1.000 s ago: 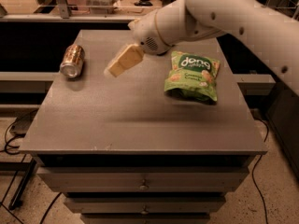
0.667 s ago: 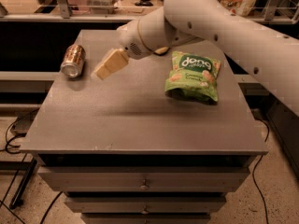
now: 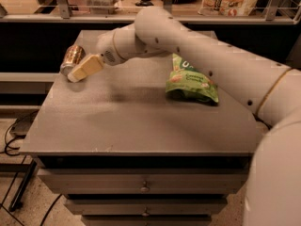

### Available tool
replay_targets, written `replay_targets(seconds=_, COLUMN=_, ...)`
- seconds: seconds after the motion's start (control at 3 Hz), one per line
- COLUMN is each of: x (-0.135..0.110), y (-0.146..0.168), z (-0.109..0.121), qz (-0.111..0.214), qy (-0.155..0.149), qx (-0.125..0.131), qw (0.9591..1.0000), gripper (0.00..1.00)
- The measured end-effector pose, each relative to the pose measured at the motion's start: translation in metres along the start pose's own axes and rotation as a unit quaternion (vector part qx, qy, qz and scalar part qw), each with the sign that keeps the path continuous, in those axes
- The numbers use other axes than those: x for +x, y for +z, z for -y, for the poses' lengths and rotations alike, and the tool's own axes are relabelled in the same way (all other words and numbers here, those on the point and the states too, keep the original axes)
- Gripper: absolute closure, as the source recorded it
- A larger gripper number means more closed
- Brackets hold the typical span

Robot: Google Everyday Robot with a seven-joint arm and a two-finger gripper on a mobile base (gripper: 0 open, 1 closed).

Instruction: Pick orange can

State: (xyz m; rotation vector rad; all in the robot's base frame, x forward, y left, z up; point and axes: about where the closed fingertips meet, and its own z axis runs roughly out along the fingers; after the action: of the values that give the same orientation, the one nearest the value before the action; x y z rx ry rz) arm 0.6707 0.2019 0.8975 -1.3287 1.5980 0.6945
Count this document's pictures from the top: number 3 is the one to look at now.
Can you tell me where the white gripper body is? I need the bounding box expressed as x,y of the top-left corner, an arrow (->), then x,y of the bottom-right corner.
96,28 -> 136,66

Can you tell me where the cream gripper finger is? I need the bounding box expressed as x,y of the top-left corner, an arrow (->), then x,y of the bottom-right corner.
67,55 -> 103,83

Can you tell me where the orange metallic soda can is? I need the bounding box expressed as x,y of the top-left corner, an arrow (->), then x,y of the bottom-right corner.
60,44 -> 86,76

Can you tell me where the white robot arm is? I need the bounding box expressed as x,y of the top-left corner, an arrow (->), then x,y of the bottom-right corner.
68,7 -> 301,226

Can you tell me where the green snack bag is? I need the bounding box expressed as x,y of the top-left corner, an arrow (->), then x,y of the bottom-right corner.
166,54 -> 219,104

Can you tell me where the grey drawer cabinet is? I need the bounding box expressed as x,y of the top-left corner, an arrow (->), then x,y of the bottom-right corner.
19,29 -> 270,226

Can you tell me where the round metal drawer knob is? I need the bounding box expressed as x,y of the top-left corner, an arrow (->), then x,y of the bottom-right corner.
140,182 -> 151,193

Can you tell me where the lower metal drawer knob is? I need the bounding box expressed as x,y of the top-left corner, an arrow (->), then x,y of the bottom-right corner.
141,208 -> 150,217

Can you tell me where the black metal floor stand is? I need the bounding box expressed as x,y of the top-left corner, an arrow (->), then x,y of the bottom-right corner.
0,158 -> 38,213

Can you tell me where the metal shelf rail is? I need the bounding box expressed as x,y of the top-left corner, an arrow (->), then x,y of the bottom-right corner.
0,0 -> 301,25

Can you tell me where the black floor cable left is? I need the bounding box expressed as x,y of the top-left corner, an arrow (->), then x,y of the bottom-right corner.
0,110 -> 64,226

